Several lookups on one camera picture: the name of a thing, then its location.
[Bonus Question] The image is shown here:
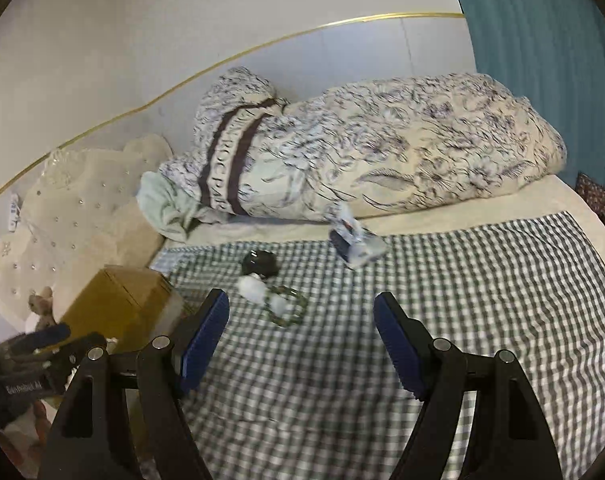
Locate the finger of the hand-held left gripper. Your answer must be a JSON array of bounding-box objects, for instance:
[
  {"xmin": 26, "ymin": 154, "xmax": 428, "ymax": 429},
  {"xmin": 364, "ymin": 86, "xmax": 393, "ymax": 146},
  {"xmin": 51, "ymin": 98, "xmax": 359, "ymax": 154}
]
[
  {"xmin": 45, "ymin": 332, "xmax": 108, "ymax": 387},
  {"xmin": 0, "ymin": 322, "xmax": 72, "ymax": 362}
]

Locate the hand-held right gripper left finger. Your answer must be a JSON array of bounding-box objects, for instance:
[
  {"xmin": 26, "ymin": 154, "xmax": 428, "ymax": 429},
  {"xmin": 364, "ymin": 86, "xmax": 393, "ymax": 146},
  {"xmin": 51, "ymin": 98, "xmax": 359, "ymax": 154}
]
[{"xmin": 36, "ymin": 287, "xmax": 231, "ymax": 480}]

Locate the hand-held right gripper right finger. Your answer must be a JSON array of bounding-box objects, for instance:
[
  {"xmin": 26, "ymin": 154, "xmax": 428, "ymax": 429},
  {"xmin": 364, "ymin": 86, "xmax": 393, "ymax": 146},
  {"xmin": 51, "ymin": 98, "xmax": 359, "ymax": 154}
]
[{"xmin": 373, "ymin": 290, "xmax": 566, "ymax": 480}]

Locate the brown cardboard box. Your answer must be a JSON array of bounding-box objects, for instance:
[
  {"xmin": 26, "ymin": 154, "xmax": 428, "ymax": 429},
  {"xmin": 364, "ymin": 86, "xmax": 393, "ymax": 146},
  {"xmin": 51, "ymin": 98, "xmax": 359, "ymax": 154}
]
[{"xmin": 57, "ymin": 265, "xmax": 186, "ymax": 357}]

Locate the brown teddy bear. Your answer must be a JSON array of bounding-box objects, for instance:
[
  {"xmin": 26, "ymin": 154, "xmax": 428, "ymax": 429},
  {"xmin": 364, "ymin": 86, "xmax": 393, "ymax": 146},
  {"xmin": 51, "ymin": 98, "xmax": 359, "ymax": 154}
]
[{"xmin": 27, "ymin": 286, "xmax": 56, "ymax": 329}]

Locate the pink white cloth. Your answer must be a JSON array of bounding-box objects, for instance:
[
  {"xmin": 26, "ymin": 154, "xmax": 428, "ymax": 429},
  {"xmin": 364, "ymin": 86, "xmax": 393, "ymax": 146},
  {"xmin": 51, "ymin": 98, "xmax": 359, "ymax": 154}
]
[{"xmin": 0, "ymin": 400, "xmax": 56, "ymax": 478}]

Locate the crumpled white tissue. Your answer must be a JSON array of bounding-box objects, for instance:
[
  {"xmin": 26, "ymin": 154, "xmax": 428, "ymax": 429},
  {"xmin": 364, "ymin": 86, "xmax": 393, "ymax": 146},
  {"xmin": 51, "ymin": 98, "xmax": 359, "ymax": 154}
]
[{"xmin": 236, "ymin": 274, "xmax": 291, "ymax": 317}]

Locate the grey checkered blanket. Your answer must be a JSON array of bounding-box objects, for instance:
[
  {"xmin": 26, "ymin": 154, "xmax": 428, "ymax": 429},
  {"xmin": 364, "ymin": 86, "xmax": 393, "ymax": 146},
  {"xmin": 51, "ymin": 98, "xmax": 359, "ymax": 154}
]
[{"xmin": 137, "ymin": 210, "xmax": 605, "ymax": 480}]

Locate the small black object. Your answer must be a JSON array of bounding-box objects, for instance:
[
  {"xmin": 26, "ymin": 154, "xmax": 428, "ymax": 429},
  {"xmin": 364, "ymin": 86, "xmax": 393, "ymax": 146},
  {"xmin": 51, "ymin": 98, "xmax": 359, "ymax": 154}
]
[{"xmin": 241, "ymin": 251, "xmax": 280, "ymax": 280}]

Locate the cream tufted headboard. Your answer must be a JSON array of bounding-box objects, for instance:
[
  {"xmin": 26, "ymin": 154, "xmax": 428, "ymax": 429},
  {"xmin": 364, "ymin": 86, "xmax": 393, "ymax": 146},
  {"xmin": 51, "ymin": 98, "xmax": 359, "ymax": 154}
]
[{"xmin": 0, "ymin": 132, "xmax": 176, "ymax": 327}]

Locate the white power strip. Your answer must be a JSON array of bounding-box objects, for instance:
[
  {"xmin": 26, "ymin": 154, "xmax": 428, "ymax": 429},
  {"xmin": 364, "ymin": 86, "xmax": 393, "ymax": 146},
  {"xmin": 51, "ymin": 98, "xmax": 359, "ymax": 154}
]
[{"xmin": 7, "ymin": 192, "xmax": 24, "ymax": 234}]

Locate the mint green cloth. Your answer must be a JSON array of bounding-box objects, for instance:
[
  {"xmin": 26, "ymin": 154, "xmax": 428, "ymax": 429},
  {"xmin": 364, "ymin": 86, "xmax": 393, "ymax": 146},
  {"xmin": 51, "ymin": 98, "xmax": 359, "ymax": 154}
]
[{"xmin": 136, "ymin": 171, "xmax": 204, "ymax": 242}]

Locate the floral cream duvet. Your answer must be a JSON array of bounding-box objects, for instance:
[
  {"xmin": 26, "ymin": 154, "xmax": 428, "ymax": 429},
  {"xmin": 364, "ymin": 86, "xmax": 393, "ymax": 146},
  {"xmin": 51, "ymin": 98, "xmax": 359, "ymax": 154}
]
[{"xmin": 157, "ymin": 66, "xmax": 568, "ymax": 224}]

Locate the cream mattress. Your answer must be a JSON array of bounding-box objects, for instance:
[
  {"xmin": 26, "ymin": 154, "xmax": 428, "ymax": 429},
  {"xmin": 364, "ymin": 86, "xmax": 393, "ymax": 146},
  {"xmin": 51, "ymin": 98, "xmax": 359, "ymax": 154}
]
[{"xmin": 150, "ymin": 175, "xmax": 605, "ymax": 281}]

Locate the dark floral fabric bag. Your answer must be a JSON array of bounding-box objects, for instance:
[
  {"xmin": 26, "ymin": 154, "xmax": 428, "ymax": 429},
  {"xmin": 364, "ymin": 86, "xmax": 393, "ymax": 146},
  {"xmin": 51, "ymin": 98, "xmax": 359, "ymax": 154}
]
[{"xmin": 575, "ymin": 172, "xmax": 605, "ymax": 212}]

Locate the teal curtain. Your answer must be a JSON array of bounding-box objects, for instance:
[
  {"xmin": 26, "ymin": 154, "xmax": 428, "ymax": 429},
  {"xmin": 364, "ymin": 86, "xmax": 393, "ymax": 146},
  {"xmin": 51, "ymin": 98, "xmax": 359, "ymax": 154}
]
[{"xmin": 445, "ymin": 0, "xmax": 605, "ymax": 221}]

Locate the green bead bracelet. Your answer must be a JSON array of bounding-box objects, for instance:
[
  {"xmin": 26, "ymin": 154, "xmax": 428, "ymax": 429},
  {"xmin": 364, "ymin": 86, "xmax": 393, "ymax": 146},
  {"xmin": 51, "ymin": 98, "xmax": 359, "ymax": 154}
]
[{"xmin": 262, "ymin": 284, "xmax": 308, "ymax": 330}]

